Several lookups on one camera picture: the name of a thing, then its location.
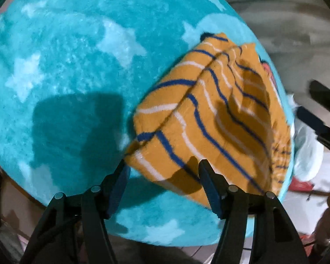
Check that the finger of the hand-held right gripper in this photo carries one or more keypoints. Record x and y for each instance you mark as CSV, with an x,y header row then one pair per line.
x,y
313,119
326,92

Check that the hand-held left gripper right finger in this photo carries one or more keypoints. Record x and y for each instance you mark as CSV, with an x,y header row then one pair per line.
x,y
211,189

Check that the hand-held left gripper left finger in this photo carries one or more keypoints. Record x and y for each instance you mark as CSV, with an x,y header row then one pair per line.
x,y
118,189

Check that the mustard striped sweater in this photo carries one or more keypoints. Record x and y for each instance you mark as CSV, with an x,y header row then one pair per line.
x,y
214,115

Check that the white cloth bundle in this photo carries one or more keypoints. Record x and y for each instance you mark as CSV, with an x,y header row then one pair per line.
x,y
305,151

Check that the red plastic bag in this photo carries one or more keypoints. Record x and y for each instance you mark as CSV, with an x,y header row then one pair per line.
x,y
299,186

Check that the beige curtain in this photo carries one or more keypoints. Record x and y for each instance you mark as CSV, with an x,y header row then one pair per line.
x,y
280,19

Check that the teal star-print blanket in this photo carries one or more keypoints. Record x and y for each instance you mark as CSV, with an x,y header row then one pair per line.
x,y
71,60

